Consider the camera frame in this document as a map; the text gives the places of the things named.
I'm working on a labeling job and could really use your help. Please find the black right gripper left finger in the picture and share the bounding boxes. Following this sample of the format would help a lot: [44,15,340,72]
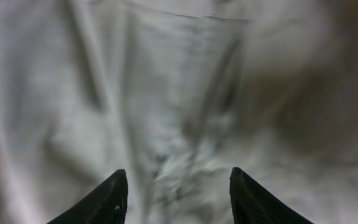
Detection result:
[48,169,128,224]

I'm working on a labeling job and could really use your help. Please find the khaki green shorts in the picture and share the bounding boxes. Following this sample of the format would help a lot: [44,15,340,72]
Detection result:
[0,0,358,223]

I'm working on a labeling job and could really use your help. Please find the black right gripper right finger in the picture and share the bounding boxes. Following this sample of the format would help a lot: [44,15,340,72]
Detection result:
[229,167,313,224]

